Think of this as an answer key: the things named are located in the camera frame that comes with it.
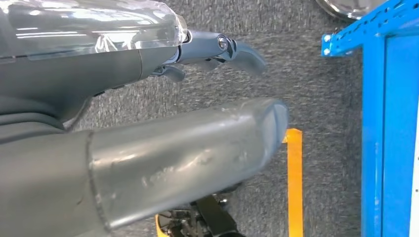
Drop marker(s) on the blue metal shelf rack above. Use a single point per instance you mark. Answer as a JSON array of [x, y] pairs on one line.
[[373, 130]]

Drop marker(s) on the yellow floor tape square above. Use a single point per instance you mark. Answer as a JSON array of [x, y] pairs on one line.
[[294, 180]]

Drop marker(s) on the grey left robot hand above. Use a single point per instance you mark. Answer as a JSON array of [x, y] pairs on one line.
[[163, 163]]

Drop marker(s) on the stanchion with chrome base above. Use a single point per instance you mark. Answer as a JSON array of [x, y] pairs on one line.
[[347, 8]]

